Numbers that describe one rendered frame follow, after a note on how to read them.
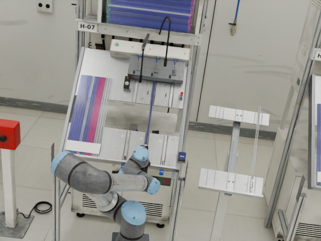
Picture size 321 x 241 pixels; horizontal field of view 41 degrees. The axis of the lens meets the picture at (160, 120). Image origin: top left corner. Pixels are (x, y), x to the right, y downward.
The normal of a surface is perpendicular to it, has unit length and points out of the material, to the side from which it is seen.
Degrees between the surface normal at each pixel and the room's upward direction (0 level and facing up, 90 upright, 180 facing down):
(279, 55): 90
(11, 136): 90
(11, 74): 90
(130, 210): 7
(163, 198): 90
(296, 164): 0
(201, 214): 0
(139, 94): 43
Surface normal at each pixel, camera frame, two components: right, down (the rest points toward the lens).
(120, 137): 0.03, -0.36
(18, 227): 0.11, -0.89
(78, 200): -0.07, 0.43
